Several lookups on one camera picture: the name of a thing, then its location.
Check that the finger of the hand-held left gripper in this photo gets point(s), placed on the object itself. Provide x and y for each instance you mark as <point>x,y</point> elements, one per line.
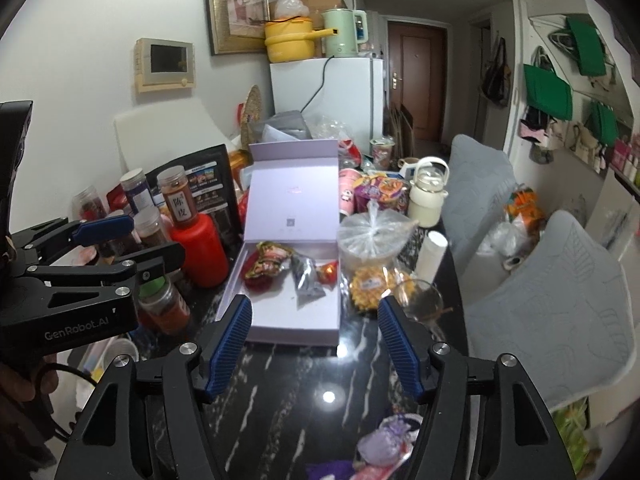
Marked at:
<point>102,227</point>
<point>150,260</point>

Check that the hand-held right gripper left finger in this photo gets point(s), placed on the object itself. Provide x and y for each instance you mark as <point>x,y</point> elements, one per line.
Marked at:
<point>230,340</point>

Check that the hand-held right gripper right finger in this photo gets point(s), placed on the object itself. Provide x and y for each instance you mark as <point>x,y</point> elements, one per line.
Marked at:
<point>400,347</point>

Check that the red knitted cloth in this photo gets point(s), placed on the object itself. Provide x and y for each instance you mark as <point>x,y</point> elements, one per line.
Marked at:
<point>255,282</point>

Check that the lavender gift box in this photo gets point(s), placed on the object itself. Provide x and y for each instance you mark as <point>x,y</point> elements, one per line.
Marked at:
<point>295,320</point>

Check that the gold snack packet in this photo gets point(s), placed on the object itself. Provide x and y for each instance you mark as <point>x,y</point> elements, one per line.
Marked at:
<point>267,260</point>

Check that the silver foil packet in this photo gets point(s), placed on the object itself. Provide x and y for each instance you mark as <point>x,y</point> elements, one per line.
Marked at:
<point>307,285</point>

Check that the purple sachet bag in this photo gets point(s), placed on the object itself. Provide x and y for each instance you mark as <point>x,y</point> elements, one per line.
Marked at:
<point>385,442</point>

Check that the red candy packet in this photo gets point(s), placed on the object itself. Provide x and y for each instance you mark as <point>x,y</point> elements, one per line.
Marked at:
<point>328,272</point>

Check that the person's left hand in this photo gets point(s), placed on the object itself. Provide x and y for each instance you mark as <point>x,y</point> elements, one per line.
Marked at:
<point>20,385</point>

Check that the white plastic container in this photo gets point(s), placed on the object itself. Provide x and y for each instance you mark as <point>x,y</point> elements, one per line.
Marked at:
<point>107,355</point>

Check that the glass cup with stick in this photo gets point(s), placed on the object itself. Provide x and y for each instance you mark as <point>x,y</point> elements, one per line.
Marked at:
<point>420,305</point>

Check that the red plastic canister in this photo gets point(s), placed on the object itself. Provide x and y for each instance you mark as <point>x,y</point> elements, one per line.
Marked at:
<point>200,255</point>

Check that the group of spice jars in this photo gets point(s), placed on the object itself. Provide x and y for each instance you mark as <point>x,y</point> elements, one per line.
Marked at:
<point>175,200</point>

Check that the wrapped waffle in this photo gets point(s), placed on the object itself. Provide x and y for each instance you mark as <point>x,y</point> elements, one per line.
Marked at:
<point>372,287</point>

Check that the white tube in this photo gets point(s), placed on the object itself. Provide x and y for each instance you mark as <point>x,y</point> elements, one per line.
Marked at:
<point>430,260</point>

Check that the black printed package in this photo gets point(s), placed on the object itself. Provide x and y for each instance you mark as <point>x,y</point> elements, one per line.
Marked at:
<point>210,180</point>

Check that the clear plastic bag with bowl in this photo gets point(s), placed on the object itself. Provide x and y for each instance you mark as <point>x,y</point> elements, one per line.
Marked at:
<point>372,240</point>

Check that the white plastic board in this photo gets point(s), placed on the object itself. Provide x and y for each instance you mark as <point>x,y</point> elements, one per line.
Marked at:
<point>160,130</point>

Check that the cream kettle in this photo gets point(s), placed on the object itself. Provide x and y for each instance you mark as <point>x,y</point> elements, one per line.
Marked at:
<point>425,205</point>

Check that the grey covered chair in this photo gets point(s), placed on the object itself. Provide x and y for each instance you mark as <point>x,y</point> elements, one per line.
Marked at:
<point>550,310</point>
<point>475,180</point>

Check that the purple instant noodle cup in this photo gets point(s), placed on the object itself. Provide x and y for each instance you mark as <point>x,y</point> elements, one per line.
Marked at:
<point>382,192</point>

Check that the pink panda cup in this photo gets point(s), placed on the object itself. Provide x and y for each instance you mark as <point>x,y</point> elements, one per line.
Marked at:
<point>350,192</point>

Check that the woven trivet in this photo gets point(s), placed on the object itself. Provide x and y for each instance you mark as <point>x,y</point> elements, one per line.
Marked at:
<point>251,110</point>

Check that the orange snack bag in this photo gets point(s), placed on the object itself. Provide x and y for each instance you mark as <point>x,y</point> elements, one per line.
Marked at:
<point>522,210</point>

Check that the grey pouch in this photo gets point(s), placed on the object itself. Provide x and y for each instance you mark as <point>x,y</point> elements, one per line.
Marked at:
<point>280,127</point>

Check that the clear snack cup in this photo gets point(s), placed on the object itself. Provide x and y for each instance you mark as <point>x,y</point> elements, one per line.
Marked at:
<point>382,155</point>

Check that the white fridge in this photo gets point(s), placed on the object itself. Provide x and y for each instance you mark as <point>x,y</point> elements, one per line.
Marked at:
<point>350,95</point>

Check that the yellow pot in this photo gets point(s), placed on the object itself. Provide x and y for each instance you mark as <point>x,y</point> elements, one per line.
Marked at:
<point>290,42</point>

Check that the framed picture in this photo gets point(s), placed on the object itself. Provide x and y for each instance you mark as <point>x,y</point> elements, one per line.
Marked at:
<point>237,5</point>

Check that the brown door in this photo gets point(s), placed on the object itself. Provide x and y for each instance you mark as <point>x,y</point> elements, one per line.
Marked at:
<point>417,80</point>

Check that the dark handbag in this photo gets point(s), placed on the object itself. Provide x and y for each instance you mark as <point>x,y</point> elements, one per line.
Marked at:
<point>495,80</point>

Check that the green tote bag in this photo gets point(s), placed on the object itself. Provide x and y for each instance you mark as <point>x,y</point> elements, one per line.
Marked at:
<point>547,92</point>

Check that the green electric kettle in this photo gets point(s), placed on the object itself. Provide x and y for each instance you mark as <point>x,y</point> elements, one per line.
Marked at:
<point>342,35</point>

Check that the cardboard box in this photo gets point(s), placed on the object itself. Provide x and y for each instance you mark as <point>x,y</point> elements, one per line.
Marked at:
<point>322,7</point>

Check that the wall intercom panel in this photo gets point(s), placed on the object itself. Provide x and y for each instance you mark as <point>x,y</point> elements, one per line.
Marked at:
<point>165,62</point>

